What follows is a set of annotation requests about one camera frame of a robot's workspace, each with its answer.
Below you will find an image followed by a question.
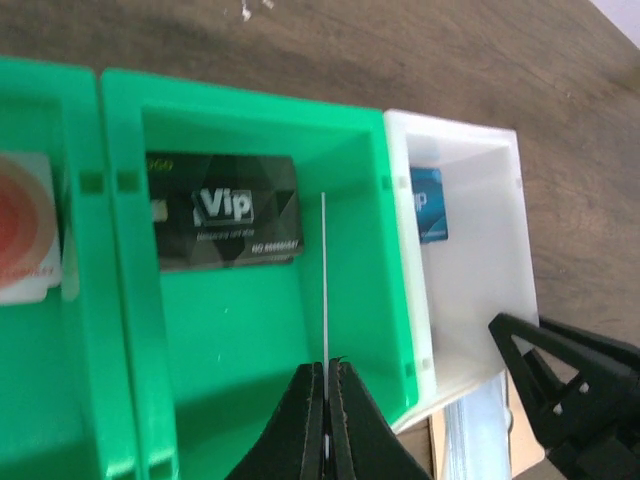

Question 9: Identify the white plastic bin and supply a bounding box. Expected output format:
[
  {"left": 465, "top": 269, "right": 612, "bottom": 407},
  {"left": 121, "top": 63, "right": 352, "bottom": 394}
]
[{"left": 384, "top": 110, "right": 538, "bottom": 432}]

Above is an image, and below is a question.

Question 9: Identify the beige card holder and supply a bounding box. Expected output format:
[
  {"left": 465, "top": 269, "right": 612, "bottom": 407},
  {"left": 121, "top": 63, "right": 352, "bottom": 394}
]
[{"left": 398, "top": 372, "right": 545, "bottom": 479}]

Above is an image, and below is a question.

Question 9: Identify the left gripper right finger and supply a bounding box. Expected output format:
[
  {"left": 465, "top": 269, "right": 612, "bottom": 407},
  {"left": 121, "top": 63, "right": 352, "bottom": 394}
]
[{"left": 325, "top": 358, "right": 430, "bottom": 479}]

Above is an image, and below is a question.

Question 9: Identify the black vip card in bin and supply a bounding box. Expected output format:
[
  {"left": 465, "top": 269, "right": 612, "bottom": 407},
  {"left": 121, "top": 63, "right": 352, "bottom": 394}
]
[{"left": 146, "top": 151, "right": 304, "bottom": 272}]

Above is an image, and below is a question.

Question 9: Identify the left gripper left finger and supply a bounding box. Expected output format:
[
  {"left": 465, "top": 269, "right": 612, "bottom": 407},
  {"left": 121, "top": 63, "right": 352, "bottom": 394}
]
[{"left": 228, "top": 362, "right": 325, "bottom": 480}]

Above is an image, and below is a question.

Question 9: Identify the black vip card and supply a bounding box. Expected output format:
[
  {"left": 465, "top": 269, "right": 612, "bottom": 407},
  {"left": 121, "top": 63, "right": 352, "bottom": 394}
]
[
  {"left": 146, "top": 151, "right": 304, "bottom": 272},
  {"left": 320, "top": 192, "right": 330, "bottom": 461}
]

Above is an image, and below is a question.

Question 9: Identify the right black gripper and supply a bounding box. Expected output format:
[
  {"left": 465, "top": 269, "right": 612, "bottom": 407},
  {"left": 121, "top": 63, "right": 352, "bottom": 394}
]
[{"left": 489, "top": 313, "right": 639, "bottom": 479}]

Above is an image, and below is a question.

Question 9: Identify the green plastic bin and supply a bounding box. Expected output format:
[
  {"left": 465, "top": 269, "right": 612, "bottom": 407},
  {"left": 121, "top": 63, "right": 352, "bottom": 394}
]
[
  {"left": 0, "top": 55, "right": 141, "bottom": 480},
  {"left": 100, "top": 69, "right": 418, "bottom": 479}
]

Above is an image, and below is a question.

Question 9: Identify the red white card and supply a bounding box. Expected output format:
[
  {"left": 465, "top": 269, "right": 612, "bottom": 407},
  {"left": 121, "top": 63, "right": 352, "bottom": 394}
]
[{"left": 1, "top": 152, "right": 62, "bottom": 305}]

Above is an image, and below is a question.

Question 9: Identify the blue vip card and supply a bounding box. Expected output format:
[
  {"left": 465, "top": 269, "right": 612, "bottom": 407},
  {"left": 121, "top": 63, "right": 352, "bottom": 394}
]
[{"left": 410, "top": 167, "right": 448, "bottom": 244}]

